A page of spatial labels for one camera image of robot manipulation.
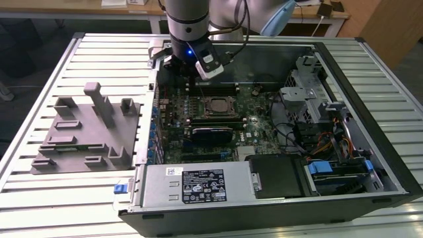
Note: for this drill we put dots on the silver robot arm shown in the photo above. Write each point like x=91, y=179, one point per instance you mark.
x=189, y=19

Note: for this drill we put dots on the CPU socket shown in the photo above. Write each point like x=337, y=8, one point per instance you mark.
x=221, y=116

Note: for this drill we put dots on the black RAM slot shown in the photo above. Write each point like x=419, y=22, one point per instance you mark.
x=218, y=119
x=215, y=90
x=215, y=93
x=215, y=85
x=238, y=127
x=218, y=122

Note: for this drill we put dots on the white box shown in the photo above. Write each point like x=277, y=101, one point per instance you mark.
x=137, y=2
x=114, y=2

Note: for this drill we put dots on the round coin battery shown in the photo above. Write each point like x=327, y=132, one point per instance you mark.
x=254, y=93

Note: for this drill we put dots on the black graphics card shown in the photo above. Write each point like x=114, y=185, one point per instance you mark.
x=211, y=138

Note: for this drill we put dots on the wooden desk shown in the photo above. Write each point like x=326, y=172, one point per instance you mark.
x=66, y=10

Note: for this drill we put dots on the silver drive cage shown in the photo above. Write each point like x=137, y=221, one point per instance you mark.
x=298, y=96

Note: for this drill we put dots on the grey parts rack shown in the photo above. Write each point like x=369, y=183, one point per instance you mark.
x=83, y=119

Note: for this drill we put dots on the green motherboard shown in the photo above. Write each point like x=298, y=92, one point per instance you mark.
x=261, y=134

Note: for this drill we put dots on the black expansion slot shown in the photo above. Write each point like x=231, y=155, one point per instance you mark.
x=202, y=157

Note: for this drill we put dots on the silver chipset heatsink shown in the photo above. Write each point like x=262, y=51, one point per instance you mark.
x=247, y=152

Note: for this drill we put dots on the black power adapter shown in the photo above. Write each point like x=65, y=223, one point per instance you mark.
x=325, y=10

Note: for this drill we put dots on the dark office chair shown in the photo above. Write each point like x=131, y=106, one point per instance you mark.
x=20, y=44

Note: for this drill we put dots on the black phone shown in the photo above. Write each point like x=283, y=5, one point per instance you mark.
x=338, y=6

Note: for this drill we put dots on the green RAM stick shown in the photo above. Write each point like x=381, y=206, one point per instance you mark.
x=71, y=148

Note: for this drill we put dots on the white stand foot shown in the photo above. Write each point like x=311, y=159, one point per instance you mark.
x=6, y=93

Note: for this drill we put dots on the silver power supply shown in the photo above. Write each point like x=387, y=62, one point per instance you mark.
x=155, y=188

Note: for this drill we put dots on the black plastic shroud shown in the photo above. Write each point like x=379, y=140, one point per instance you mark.
x=281, y=176

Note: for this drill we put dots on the wooden cabinet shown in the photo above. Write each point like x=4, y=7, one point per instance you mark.
x=390, y=29

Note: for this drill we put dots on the black PC case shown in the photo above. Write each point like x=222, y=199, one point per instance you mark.
x=231, y=220

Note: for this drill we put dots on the black disk drive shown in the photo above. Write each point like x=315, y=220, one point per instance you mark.
x=337, y=184

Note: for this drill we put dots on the blue carrier tab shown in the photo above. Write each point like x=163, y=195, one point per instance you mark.
x=369, y=166

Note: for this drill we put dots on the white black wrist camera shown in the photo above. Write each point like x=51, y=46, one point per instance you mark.
x=210, y=67

